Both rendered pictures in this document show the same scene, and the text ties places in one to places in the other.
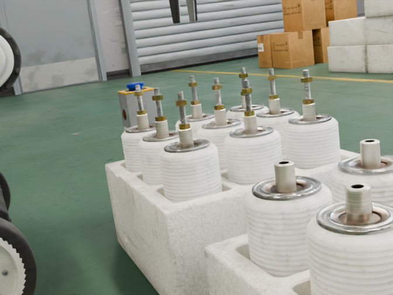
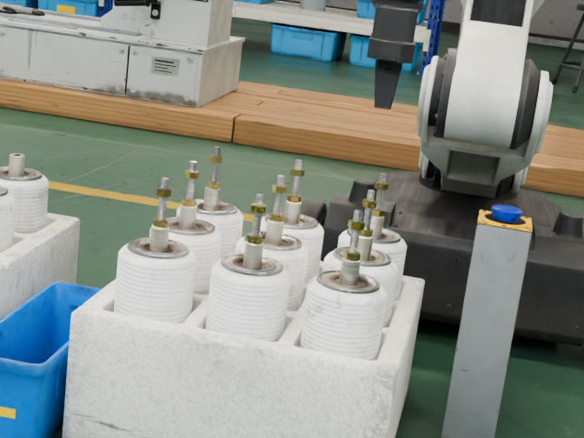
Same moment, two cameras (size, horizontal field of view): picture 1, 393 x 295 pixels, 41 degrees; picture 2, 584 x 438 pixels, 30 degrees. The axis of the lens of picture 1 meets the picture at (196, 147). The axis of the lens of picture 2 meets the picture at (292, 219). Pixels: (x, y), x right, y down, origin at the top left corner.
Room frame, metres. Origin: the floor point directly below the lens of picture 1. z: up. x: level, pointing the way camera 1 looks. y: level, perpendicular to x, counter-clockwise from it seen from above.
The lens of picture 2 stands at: (1.71, -1.22, 0.64)
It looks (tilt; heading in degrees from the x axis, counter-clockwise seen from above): 14 degrees down; 121
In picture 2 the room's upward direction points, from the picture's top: 7 degrees clockwise
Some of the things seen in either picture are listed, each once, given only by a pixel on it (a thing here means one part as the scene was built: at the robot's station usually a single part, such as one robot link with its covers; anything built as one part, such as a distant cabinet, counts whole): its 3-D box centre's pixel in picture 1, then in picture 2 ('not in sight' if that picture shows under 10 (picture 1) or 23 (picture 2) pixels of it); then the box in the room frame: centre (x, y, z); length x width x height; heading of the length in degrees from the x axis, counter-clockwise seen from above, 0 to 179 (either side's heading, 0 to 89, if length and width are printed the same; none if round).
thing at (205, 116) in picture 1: (197, 117); (361, 257); (1.09, -0.01, 0.25); 0.08 x 0.08 x 0.01
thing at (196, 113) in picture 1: (196, 112); (363, 247); (1.09, -0.01, 0.26); 0.02 x 0.02 x 0.03
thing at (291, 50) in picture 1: (292, 49); not in sight; (4.71, -0.95, 0.15); 0.30 x 0.24 x 0.30; 21
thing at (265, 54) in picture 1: (277, 49); not in sight; (5.02, -0.87, 0.15); 0.30 x 0.24 x 0.30; 111
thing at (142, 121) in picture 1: (142, 122); (374, 226); (1.05, 0.10, 0.26); 0.02 x 0.02 x 0.03
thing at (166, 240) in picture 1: (231, 205); (259, 356); (0.98, -0.05, 0.09); 0.39 x 0.39 x 0.18; 21
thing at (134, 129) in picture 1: (144, 128); (374, 235); (1.05, 0.10, 0.25); 0.08 x 0.08 x 0.01
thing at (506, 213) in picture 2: (135, 87); (506, 215); (1.23, 0.12, 0.32); 0.04 x 0.04 x 0.02
